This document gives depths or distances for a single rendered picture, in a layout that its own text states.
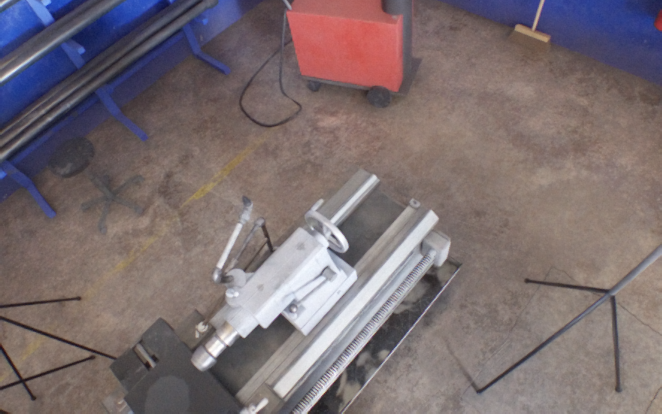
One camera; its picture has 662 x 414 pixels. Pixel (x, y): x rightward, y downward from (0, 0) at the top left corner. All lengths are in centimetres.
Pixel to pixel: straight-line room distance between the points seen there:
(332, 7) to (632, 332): 285
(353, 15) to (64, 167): 227
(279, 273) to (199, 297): 148
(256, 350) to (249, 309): 45
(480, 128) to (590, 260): 123
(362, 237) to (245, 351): 77
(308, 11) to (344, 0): 28
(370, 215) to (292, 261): 68
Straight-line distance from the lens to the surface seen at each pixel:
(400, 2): 319
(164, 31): 397
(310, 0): 352
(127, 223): 364
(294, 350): 188
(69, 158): 340
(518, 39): 434
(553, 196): 329
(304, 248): 166
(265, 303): 161
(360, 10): 332
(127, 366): 210
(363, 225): 218
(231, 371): 206
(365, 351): 228
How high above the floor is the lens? 263
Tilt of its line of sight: 57 degrees down
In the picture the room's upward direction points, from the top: 16 degrees counter-clockwise
